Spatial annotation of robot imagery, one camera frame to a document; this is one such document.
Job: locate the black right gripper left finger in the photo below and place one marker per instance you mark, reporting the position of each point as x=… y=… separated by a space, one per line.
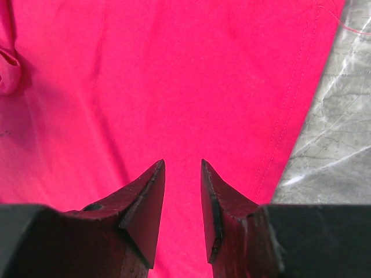
x=113 y=237

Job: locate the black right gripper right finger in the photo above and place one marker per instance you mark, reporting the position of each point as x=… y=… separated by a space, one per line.
x=245 y=239

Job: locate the red t shirt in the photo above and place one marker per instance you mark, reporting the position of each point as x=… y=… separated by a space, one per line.
x=94 y=92

